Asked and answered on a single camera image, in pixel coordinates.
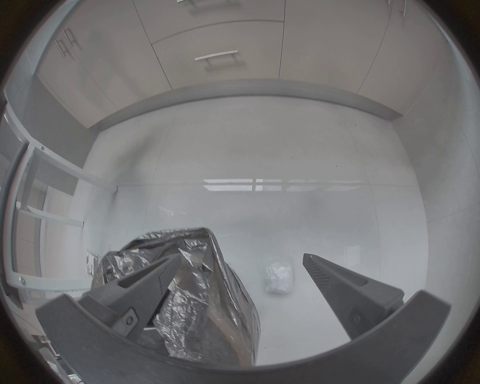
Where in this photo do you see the grey chair with white legs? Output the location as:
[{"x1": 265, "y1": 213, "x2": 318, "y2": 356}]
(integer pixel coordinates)
[{"x1": 0, "y1": 101, "x2": 121, "y2": 301}]

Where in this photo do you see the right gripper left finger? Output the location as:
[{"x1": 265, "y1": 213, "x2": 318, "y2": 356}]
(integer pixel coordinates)
[{"x1": 80, "y1": 254, "x2": 185, "y2": 339}]

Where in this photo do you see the beige cabinet with metal handles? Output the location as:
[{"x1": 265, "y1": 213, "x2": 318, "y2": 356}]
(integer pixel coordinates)
[{"x1": 28, "y1": 0, "x2": 469, "y2": 130}]

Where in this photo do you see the black plastic bag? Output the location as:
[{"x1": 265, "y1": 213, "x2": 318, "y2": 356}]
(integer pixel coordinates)
[{"x1": 90, "y1": 227, "x2": 262, "y2": 378}]

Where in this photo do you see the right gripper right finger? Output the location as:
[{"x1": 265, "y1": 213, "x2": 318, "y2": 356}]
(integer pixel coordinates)
[{"x1": 302, "y1": 253, "x2": 406, "y2": 341}]

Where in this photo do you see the clear crumpled wrapper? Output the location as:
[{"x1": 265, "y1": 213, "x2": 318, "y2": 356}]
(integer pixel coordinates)
[{"x1": 264, "y1": 260, "x2": 295, "y2": 295}]

